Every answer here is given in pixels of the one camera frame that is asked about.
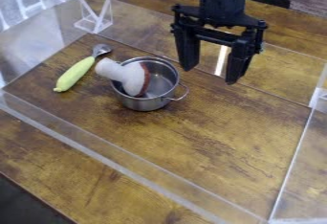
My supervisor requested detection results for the clear acrylic triangular bracket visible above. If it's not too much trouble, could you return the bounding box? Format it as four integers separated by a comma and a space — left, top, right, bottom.
75, 0, 114, 34

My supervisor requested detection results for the white plush mushroom red cap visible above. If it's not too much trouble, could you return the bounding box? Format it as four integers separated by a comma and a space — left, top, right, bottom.
95, 57, 151, 97

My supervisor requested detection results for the small silver metal pot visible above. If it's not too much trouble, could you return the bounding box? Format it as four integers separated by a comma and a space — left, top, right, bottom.
111, 56, 190, 112

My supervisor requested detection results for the clear acrylic enclosure wall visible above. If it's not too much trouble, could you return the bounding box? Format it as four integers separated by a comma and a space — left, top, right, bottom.
0, 0, 327, 224

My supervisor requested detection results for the yellow-green handled metal spoon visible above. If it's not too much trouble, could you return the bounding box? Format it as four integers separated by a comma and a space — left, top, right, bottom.
54, 44, 111, 93

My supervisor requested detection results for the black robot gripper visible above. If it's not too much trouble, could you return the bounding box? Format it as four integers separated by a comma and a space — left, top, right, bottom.
171, 0, 267, 84

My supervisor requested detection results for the black bar on table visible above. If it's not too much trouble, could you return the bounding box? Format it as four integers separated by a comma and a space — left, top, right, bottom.
253, 0, 291, 9

